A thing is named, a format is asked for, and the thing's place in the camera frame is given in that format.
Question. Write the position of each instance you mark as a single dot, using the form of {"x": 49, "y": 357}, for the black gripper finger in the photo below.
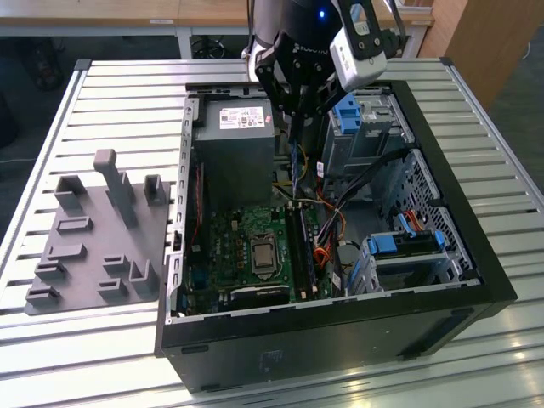
{"x": 276, "y": 76}
{"x": 319, "y": 91}

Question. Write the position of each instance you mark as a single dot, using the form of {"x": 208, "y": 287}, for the blue RAM stick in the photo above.
{"x": 296, "y": 170}

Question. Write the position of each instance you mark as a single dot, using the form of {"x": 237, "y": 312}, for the black RAM slot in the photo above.
{"x": 294, "y": 251}

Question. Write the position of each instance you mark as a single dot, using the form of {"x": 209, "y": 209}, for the blue plastic drive latch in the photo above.
{"x": 346, "y": 117}

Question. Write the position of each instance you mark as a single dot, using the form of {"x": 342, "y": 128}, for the metal drive cage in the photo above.
{"x": 361, "y": 144}

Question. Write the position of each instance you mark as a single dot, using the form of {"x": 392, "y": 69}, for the grey power supply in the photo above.
{"x": 234, "y": 170}

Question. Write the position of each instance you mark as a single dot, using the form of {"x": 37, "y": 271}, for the CPU socket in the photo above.
{"x": 264, "y": 239}

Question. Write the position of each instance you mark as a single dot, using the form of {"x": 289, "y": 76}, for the blue disk carrier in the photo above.
{"x": 382, "y": 246}

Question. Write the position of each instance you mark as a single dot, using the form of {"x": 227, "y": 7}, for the green motherboard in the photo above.
{"x": 225, "y": 238}

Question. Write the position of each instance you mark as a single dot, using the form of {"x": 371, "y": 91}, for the silver CPU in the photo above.
{"x": 263, "y": 256}

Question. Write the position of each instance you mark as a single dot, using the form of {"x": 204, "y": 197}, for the wooden cabinet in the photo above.
{"x": 489, "y": 42}

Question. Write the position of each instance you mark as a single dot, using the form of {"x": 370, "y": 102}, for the metal disk bay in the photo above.
{"x": 408, "y": 272}

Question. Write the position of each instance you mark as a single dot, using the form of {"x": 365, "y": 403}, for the black graphics card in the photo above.
{"x": 259, "y": 297}

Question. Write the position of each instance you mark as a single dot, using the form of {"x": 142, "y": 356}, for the black PC case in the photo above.
{"x": 340, "y": 353}

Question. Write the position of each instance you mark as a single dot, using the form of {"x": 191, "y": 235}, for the grey parts rack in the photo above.
{"x": 85, "y": 272}

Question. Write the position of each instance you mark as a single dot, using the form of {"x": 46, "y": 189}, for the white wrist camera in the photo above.
{"x": 251, "y": 57}

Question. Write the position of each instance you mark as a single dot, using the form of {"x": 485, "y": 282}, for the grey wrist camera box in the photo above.
{"x": 361, "y": 68}

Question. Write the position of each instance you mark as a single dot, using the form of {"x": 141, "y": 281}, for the wooden desk white frame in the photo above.
{"x": 85, "y": 10}

